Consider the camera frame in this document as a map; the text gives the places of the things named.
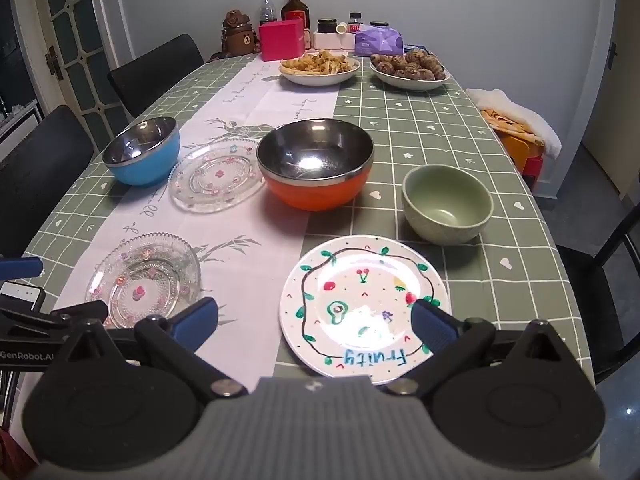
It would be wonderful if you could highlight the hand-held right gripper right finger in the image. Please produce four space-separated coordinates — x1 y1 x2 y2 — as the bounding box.
385 299 571 402

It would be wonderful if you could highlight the purple tissue pack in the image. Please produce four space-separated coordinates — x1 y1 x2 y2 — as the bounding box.
354 28 405 57

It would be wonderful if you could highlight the white box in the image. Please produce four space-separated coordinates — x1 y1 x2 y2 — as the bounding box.
303 30 351 51

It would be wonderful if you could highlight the glass pane door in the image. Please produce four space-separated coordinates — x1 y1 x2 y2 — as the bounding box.
7 0 131 126

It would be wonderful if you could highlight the white tablet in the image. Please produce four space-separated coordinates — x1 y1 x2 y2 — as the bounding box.
0 281 44 316

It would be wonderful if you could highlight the white cloth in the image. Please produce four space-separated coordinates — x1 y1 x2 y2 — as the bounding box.
465 88 562 158

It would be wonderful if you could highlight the green checked tablecloth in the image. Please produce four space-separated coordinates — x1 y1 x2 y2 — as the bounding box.
22 52 596 386

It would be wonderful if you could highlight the orange patterned cloth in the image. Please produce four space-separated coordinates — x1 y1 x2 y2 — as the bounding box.
480 107 546 146

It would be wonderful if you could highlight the white table runner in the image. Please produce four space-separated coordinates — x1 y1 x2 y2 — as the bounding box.
50 52 351 381

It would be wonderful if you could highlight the orange steel bowl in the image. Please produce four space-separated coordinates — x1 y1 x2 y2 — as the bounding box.
256 118 375 211

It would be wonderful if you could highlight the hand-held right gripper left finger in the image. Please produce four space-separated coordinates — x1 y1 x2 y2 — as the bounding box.
50 297 249 402

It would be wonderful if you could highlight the white plate of fries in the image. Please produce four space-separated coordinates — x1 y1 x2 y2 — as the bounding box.
279 50 361 86

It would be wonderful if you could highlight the orange plastic stool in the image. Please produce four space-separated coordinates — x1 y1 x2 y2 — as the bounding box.
500 130 546 172

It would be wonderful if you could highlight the green ceramic bowl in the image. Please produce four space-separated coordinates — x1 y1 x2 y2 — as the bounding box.
401 164 494 246

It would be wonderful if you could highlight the brown liquor bottle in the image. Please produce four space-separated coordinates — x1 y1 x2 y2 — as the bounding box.
280 0 312 31

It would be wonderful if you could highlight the brass door handle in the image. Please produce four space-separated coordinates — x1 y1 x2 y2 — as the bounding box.
45 46 65 81

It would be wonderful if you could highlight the white cabinet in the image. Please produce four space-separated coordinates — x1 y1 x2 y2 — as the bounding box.
0 100 43 137

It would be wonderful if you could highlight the pink box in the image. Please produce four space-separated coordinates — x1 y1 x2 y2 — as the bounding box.
258 18 306 61

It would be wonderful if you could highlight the white plate of taro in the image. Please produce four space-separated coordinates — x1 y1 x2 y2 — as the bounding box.
370 49 451 92

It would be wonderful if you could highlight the white fruit print plate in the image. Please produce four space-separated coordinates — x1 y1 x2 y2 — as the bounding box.
279 235 451 378

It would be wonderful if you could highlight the clear glass flower plate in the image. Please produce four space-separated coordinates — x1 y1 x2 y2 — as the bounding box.
85 232 202 330
169 140 267 214

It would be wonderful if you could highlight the black chair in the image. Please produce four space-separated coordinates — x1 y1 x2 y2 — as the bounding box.
107 34 205 118
555 200 640 386
0 105 96 258

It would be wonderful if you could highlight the plain cream door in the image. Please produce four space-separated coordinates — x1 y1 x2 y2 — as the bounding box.
582 0 640 201

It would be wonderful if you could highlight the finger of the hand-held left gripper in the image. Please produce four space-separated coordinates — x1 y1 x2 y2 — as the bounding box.
0 257 44 281
47 301 109 330

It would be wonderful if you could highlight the blue steel bowl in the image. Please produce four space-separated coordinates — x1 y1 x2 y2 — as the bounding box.
102 116 181 187

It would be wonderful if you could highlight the brown bear water bottle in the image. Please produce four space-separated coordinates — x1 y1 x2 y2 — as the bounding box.
221 9 261 56

